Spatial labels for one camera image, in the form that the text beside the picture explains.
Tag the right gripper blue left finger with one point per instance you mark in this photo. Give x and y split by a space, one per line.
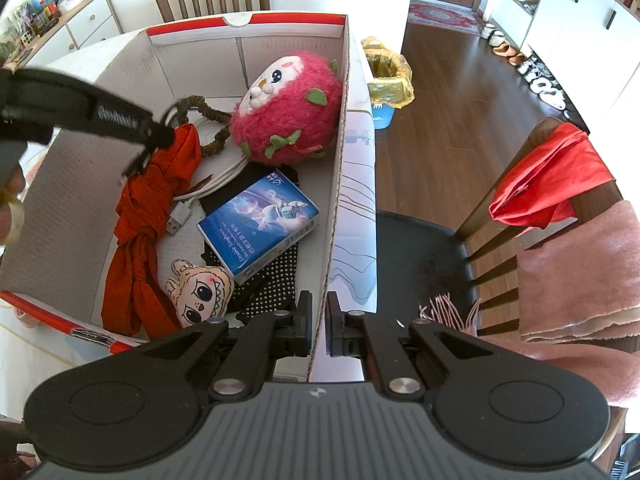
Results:
304 324

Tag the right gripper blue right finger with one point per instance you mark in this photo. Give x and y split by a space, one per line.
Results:
341 338

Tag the blue tissue pack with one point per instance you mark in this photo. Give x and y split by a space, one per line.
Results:
257 224

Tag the red scarf with doll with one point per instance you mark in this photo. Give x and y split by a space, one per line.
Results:
133 300

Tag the pink strawberry plush toy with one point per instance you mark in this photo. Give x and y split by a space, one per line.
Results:
291 111

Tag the person's hand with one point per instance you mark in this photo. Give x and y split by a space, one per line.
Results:
12 209

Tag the wooden chair beside table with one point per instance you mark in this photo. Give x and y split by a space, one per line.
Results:
467 278

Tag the pink towel on chair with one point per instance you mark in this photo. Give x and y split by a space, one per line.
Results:
578 290

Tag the red cloth on chair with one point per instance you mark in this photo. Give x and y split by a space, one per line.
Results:
537 190

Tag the yellow bag trash bin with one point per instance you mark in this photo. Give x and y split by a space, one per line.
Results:
390 86

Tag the row of shoes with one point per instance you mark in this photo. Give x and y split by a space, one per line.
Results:
534 73

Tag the red patterned doormat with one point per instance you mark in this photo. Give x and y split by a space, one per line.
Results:
445 16

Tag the white wooden sideboard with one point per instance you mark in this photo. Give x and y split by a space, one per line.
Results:
90 22

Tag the white wall cabinet unit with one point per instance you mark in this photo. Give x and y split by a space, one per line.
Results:
591 47

